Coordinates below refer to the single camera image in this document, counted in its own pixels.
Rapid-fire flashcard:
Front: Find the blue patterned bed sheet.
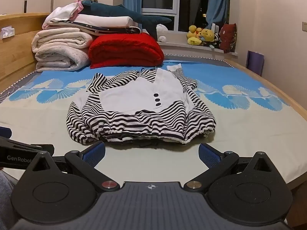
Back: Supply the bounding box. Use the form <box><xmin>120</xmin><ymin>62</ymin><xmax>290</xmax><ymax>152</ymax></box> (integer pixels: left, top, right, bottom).
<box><xmin>0</xmin><ymin>58</ymin><xmax>307</xmax><ymax>190</ymax></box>

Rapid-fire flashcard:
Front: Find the teal shark plush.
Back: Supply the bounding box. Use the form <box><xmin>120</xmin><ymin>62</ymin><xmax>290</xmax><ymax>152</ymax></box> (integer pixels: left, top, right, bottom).
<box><xmin>80</xmin><ymin>0</ymin><xmax>172</xmax><ymax>41</ymax></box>

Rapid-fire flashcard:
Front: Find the white framed window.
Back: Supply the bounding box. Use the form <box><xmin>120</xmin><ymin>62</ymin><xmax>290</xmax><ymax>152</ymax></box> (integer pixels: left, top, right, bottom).
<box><xmin>141</xmin><ymin>0</ymin><xmax>212</xmax><ymax>32</ymax></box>

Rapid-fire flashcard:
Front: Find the cream folded quilt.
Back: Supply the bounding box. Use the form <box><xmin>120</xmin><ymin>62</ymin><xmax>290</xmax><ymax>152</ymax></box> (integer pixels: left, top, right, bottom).
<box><xmin>32</xmin><ymin>27</ymin><xmax>93</xmax><ymax>53</ymax></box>

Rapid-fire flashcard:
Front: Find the tissue pack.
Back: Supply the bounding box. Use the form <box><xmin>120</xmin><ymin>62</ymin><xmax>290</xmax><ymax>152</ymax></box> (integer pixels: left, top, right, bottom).
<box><xmin>0</xmin><ymin>26</ymin><xmax>15</xmax><ymax>40</ymax></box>

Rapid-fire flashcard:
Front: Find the pale speckled folded quilt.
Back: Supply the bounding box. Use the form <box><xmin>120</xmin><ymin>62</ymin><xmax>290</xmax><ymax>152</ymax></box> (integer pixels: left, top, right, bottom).
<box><xmin>35</xmin><ymin>46</ymin><xmax>90</xmax><ymax>73</ymax></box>

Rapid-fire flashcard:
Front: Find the striped plush toy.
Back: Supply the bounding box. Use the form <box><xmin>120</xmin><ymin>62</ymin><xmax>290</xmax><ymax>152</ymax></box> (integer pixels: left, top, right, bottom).
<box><xmin>209</xmin><ymin>32</ymin><xmax>222</xmax><ymax>49</ymax></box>

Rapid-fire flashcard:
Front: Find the black and white striped top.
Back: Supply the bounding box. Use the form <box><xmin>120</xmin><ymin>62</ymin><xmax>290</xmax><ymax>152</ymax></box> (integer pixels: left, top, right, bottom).
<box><xmin>67</xmin><ymin>63</ymin><xmax>217</xmax><ymax>145</ymax></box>

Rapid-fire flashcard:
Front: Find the pale pink folded blanket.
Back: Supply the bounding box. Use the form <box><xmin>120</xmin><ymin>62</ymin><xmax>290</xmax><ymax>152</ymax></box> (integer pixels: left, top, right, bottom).
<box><xmin>42</xmin><ymin>19</ymin><xmax>82</xmax><ymax>30</ymax></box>

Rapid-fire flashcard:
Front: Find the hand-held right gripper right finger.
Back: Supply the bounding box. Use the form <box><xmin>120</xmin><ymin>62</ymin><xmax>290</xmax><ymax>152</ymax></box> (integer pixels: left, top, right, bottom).
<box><xmin>184</xmin><ymin>143</ymin><xmax>281</xmax><ymax>192</ymax></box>

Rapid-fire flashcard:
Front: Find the navy starred folded blanket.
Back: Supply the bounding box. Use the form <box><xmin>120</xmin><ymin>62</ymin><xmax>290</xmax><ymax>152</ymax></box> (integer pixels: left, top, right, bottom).
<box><xmin>48</xmin><ymin>20</ymin><xmax>142</xmax><ymax>37</ymax></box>

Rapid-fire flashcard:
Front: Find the white and pink cloth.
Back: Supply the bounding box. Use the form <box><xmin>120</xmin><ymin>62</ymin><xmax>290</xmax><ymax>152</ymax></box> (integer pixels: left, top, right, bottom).
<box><xmin>49</xmin><ymin>0</ymin><xmax>84</xmax><ymax>22</ymax></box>

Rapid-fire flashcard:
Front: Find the person's grey clothing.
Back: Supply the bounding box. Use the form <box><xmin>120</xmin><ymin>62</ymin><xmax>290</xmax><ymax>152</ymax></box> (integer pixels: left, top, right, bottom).
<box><xmin>0</xmin><ymin>170</ymin><xmax>21</xmax><ymax>230</ymax></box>

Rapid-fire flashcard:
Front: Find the red folded blanket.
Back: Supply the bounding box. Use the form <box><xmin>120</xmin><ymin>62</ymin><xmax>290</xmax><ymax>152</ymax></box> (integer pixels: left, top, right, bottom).
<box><xmin>88</xmin><ymin>32</ymin><xmax>165</xmax><ymax>69</ymax></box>

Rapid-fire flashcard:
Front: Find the wooden bed frame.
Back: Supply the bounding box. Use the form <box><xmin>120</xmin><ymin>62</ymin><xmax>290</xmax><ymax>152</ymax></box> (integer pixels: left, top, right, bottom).
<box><xmin>224</xmin><ymin>58</ymin><xmax>307</xmax><ymax>192</ymax></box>

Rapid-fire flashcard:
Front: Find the wooden headboard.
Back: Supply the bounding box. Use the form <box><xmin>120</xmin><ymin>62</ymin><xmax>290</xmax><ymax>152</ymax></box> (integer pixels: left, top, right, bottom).
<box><xmin>0</xmin><ymin>12</ymin><xmax>52</xmax><ymax>93</ymax></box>

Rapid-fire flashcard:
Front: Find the white plush toy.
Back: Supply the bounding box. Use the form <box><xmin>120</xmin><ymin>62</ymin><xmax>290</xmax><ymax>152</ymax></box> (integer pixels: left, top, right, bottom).
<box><xmin>156</xmin><ymin>24</ymin><xmax>169</xmax><ymax>43</ymax></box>

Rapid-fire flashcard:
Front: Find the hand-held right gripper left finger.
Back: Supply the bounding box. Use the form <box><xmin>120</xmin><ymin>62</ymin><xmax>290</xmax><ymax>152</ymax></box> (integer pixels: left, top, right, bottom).
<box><xmin>24</xmin><ymin>141</ymin><xmax>118</xmax><ymax>192</ymax></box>

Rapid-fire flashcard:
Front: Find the purple bag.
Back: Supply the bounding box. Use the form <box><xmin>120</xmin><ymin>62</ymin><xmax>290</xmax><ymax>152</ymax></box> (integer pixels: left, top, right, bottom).
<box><xmin>247</xmin><ymin>50</ymin><xmax>265</xmax><ymax>76</ymax></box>

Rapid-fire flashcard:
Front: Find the dark red cushion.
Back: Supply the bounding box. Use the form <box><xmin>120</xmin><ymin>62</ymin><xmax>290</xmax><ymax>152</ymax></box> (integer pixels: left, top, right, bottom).
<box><xmin>219</xmin><ymin>23</ymin><xmax>238</xmax><ymax>53</ymax></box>

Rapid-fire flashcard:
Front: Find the yellow round plush toy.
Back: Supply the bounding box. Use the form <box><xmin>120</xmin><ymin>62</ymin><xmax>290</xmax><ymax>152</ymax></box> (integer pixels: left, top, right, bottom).
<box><xmin>200</xmin><ymin>28</ymin><xmax>215</xmax><ymax>46</ymax></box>

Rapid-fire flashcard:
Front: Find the white window sill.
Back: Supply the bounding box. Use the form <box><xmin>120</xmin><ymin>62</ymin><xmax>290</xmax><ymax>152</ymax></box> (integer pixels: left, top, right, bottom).
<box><xmin>157</xmin><ymin>41</ymin><xmax>238</xmax><ymax>58</ymax></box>

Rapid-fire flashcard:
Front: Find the yellow plush bear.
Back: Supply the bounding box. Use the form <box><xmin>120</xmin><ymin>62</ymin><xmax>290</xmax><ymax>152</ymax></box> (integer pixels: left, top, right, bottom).
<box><xmin>187</xmin><ymin>25</ymin><xmax>202</xmax><ymax>46</ymax></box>

